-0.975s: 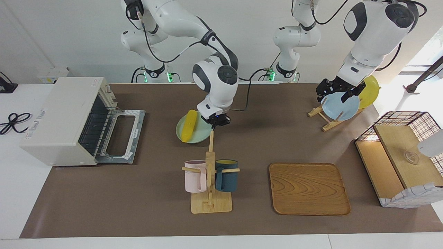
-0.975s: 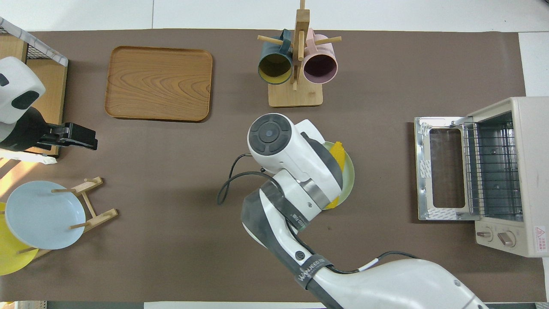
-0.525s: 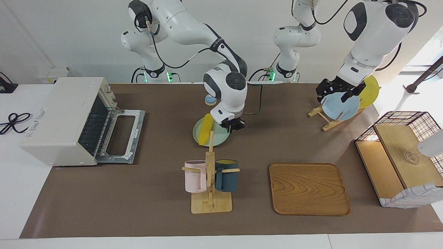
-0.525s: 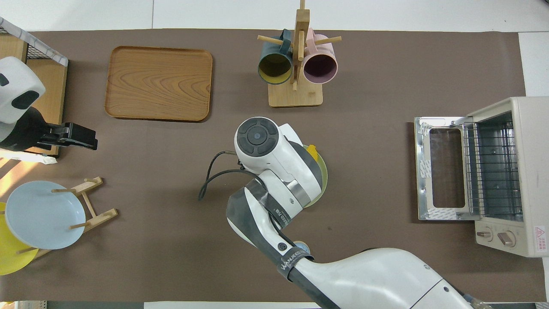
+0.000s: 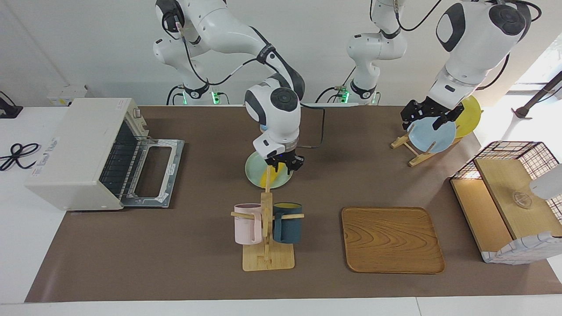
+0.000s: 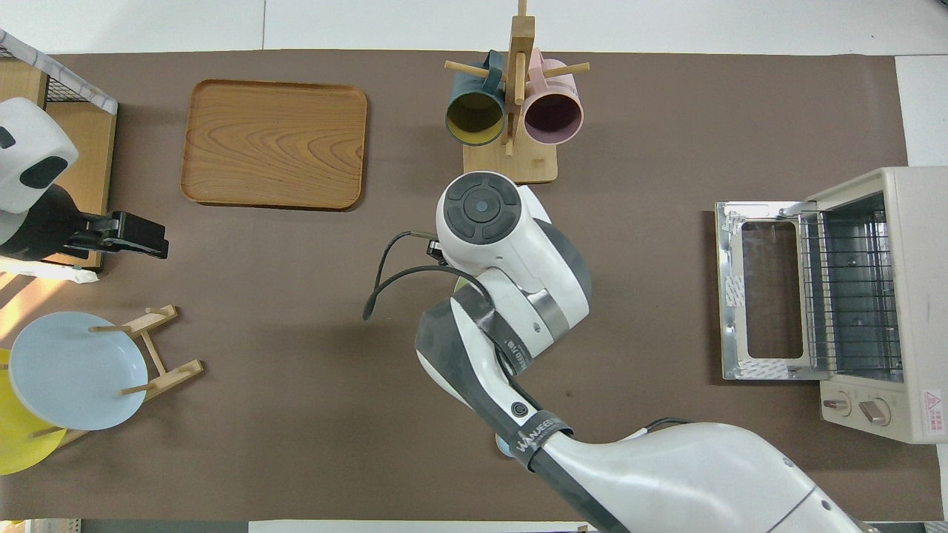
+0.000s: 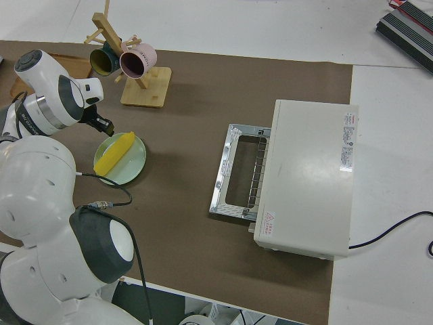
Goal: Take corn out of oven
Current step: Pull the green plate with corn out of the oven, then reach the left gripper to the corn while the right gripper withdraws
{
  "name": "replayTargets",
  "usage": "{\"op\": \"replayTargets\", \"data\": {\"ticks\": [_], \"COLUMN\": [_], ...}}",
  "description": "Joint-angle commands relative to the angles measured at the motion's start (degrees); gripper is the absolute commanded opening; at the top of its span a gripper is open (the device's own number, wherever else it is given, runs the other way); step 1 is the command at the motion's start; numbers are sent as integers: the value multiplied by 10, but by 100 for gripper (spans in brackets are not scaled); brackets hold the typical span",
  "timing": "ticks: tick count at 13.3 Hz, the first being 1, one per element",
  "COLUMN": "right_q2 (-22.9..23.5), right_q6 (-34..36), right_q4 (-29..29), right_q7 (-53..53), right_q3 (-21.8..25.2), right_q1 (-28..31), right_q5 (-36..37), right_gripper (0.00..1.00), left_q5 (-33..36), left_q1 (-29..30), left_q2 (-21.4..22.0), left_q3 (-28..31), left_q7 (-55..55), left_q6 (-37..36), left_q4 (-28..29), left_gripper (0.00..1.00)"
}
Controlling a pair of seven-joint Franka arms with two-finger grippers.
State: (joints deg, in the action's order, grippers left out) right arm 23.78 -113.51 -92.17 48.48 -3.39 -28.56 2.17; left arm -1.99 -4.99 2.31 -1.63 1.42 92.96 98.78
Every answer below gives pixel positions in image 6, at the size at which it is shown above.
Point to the wooden tray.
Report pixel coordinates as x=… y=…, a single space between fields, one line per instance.
x=274 y=144

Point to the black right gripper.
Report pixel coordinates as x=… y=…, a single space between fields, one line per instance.
x=44 y=226

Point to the wooden mug rack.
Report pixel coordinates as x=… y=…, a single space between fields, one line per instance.
x=511 y=166

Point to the light blue plate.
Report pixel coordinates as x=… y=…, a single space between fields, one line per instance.
x=74 y=370

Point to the glass oven door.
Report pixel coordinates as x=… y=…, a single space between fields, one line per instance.
x=729 y=296

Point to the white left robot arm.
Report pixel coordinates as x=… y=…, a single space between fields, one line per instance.
x=26 y=148

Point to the wooden plate rack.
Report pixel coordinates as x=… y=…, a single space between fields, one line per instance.
x=167 y=374

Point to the dark teal mug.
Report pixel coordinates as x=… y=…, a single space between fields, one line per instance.
x=474 y=118

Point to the pale green plate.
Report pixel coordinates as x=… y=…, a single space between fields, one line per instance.
x=460 y=283

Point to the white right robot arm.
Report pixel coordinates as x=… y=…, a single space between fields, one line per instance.
x=518 y=252

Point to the brown table mat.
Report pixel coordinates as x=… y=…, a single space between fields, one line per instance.
x=296 y=333

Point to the yellow plate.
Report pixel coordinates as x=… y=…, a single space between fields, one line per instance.
x=18 y=444

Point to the white toaster oven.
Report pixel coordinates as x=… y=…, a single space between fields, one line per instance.
x=918 y=296

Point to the pink mug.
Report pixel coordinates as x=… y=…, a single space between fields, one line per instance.
x=552 y=115

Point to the blue bell with wooden knob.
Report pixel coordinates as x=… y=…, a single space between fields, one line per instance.
x=503 y=446

